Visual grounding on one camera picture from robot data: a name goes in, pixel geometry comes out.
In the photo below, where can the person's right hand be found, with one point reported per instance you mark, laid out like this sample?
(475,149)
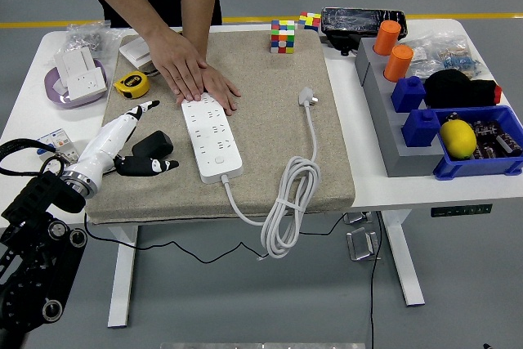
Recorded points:
(180,67)

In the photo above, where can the multicoloured puzzle cube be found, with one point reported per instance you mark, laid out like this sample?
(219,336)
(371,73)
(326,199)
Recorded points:
(282,36)
(309,21)

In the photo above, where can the blue block with knob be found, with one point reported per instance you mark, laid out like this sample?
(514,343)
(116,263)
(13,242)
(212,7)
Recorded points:
(408,95)
(421,128)

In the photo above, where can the orange cylinder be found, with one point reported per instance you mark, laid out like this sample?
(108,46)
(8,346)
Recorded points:
(398,63)
(386,38)

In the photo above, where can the purple plate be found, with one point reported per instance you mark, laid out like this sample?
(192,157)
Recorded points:
(52,89)

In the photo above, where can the blue plastic bin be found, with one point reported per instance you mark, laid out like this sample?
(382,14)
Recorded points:
(474,168)

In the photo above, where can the white table leg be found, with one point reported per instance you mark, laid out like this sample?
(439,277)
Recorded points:
(120,283)
(402,259)

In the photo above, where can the white power strip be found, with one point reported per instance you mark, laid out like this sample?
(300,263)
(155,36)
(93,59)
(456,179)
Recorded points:
(212,148)

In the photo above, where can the grey stepped block base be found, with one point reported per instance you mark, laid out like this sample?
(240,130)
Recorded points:
(392,148)

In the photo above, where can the black power adapter plug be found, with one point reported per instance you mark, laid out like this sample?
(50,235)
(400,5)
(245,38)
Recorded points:
(153,142)

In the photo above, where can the black pouch with red end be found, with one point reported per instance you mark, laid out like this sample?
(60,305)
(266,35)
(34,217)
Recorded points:
(453,89)

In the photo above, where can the dark electronic components pile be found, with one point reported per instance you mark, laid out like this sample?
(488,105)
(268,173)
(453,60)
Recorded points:
(490,132)

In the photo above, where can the white wall switch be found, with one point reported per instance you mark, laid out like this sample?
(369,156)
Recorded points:
(132,50)

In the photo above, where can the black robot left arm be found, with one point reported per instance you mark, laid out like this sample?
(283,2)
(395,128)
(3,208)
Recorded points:
(32,202)

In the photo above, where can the clear bag of blue components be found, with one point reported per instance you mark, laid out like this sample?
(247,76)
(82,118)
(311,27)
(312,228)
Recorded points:
(461,62)

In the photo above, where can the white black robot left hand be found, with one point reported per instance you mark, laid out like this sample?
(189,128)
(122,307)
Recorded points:
(100,148)

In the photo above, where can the black plastic-wrapped box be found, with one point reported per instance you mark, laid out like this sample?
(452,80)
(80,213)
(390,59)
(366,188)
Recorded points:
(351,22)

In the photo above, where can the yellow lemon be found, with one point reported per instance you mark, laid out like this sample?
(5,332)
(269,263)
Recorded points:
(457,140)

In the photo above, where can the clear bag of metal parts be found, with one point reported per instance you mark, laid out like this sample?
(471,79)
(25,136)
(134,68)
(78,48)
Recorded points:
(88,38)

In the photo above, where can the person's left hand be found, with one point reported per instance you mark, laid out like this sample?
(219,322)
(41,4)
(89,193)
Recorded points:
(220,87)

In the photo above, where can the clear bag of small parts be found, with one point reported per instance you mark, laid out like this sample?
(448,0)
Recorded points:
(433,48)

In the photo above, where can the white wall socket panel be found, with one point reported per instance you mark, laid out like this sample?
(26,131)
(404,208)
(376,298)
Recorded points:
(83,83)

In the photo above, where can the person's left forearm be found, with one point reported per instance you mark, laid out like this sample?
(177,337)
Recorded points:
(202,10)

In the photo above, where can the yellow tape measure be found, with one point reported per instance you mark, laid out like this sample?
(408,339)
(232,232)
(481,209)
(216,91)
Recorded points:
(130,84)

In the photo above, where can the black table control panel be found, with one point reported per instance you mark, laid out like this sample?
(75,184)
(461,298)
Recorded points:
(461,210)

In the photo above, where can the white blue circuit breaker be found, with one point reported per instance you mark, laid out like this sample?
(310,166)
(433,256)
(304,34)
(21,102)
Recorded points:
(57,140)

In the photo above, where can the grey-brown mat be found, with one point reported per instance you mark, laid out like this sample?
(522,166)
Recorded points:
(265,140)

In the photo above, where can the silver metal bracket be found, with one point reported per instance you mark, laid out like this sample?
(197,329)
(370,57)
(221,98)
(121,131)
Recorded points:
(361,244)
(357,218)

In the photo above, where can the white switch panel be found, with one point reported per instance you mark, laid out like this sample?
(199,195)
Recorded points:
(71,61)

